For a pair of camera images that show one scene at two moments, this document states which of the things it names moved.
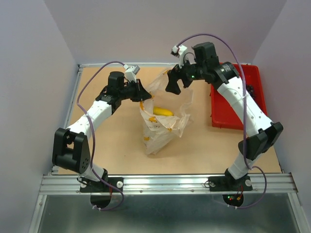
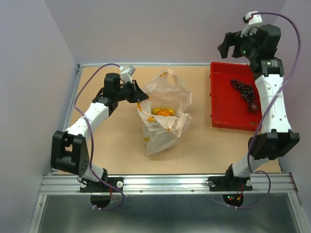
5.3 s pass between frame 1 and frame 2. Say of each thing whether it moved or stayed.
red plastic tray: stayed
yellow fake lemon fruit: stayed
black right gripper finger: moved
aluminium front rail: stayed
